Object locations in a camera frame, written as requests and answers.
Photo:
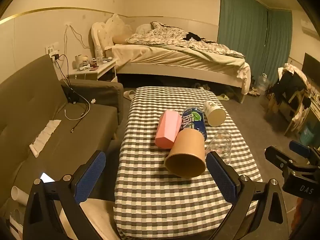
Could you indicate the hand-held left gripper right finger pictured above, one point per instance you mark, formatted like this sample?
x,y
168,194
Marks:
x,y
221,177

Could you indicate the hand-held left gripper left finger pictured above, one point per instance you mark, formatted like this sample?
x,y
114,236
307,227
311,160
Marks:
x,y
91,175

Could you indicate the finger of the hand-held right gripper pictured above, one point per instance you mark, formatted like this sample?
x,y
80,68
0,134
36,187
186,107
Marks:
x,y
276,156
300,148

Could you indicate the brown paper cup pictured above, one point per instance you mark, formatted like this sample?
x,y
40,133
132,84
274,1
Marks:
x,y
190,145

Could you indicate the clear plastic cup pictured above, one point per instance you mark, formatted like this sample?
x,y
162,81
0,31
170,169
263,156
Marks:
x,y
221,143

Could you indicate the white printed cup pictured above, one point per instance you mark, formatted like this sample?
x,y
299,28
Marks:
x,y
213,113

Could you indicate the pink faceted cup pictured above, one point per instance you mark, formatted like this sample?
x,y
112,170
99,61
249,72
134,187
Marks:
x,y
168,127

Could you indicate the white paper cup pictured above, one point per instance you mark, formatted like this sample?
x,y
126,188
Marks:
x,y
20,194

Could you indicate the teal bin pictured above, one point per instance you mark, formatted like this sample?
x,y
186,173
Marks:
x,y
308,133

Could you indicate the wooden chair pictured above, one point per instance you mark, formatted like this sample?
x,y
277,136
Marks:
x,y
295,115

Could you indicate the smartphone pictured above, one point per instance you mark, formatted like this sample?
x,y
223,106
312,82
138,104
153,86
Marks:
x,y
47,177

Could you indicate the white tissue paper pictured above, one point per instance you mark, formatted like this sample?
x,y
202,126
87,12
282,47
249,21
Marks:
x,y
45,137

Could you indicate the dark jacket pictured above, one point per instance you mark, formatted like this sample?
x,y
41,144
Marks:
x,y
287,86

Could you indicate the blue drink can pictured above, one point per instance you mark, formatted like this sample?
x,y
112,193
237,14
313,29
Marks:
x,y
195,120

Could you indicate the grey checkered tablecloth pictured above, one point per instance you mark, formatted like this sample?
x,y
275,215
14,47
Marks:
x,y
155,192

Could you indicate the clear water jug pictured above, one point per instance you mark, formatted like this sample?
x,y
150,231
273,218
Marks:
x,y
263,82

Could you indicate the green slipper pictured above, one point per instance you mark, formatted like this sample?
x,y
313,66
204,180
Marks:
x,y
222,97

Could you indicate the black television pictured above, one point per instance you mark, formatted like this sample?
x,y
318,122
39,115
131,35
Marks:
x,y
311,66

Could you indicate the white slipper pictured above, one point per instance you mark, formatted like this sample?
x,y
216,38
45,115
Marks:
x,y
129,95

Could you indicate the grey fabric sofa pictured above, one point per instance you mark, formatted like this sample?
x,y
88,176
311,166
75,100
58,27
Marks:
x,y
30,100

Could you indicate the white nightstand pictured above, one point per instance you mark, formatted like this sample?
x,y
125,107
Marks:
x,y
100,68

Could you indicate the white air conditioner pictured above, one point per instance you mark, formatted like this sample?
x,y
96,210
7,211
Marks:
x,y
310,28

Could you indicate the white bed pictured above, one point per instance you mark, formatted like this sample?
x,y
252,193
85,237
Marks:
x,y
175,60

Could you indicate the green curtain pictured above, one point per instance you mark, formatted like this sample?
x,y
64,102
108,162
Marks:
x,y
241,22

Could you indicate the beige pillow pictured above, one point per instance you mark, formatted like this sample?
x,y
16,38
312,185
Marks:
x,y
121,38

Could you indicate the white padded headboard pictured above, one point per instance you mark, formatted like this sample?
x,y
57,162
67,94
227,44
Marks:
x,y
100,33

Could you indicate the black clothes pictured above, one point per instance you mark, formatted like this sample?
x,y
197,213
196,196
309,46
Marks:
x,y
192,36

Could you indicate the floral quilt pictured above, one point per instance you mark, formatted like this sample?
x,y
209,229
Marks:
x,y
170,36

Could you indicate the white wall socket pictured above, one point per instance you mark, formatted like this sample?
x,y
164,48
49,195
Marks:
x,y
51,48

